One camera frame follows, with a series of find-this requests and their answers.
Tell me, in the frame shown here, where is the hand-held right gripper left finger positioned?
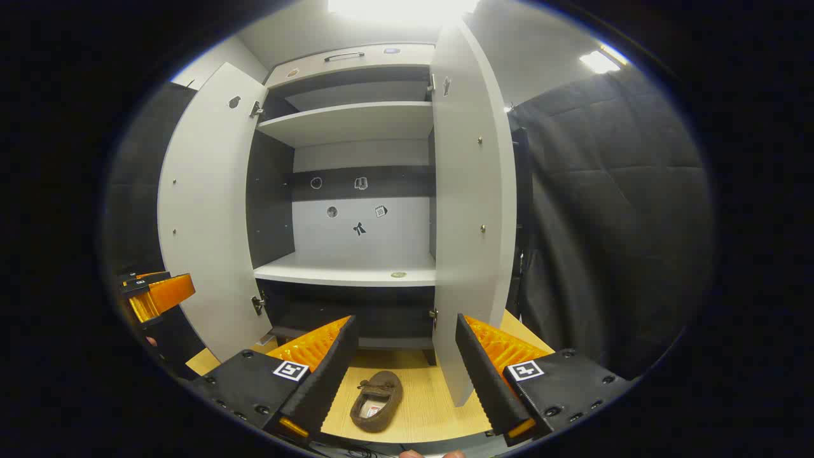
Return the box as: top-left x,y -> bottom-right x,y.
190,315 -> 359,441

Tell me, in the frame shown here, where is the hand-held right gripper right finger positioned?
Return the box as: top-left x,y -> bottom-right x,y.
455,313 -> 637,447

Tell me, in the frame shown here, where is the brown fuzzy shoe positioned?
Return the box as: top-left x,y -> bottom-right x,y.
350,371 -> 403,433

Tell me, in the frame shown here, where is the grey cabinet door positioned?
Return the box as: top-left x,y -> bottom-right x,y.
432,22 -> 517,408
157,62 -> 274,362

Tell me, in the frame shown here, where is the grey shoe cabinet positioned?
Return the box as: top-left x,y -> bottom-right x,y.
157,22 -> 517,408

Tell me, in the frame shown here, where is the white cabinet shelf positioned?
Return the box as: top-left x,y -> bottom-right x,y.
254,251 -> 438,287
258,102 -> 434,148

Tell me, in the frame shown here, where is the black backdrop cloth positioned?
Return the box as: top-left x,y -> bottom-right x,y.
507,64 -> 714,380

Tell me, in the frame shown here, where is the ceiling light panel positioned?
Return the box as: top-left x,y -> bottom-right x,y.
328,0 -> 481,26
579,43 -> 630,74

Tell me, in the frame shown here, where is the black cable bundle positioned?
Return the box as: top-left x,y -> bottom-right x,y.
312,439 -> 395,458

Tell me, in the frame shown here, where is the black door handle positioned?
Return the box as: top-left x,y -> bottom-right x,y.
511,126 -> 530,281

